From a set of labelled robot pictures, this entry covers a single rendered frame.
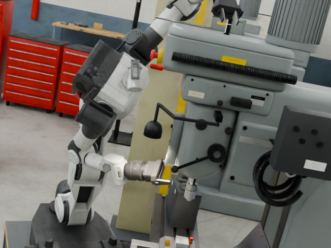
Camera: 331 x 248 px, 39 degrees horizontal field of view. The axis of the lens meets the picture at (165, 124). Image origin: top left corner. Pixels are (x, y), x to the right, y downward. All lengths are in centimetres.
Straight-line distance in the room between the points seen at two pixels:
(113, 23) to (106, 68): 881
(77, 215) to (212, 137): 118
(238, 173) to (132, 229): 231
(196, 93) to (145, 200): 227
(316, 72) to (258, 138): 968
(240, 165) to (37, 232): 140
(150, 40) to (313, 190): 98
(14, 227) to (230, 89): 190
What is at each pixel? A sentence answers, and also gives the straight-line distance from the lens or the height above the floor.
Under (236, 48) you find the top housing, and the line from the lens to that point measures 169.
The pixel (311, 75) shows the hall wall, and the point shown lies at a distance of 1141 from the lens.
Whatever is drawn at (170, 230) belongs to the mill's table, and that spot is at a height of 91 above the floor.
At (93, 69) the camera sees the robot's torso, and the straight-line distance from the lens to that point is 207.
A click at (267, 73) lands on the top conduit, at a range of 168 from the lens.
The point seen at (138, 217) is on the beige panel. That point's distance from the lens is 397.
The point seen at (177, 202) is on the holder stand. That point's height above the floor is 105.
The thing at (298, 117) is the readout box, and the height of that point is 170.
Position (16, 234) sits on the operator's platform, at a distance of 309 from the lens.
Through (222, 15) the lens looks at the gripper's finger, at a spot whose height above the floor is 195.
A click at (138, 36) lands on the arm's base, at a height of 178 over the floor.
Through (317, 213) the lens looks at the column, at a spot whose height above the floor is 132.
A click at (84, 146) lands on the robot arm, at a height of 125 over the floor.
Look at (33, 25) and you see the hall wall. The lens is 1127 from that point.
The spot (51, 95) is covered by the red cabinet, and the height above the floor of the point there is 29.
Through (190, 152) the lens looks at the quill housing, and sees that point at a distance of 180.
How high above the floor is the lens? 201
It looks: 16 degrees down
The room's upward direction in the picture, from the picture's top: 12 degrees clockwise
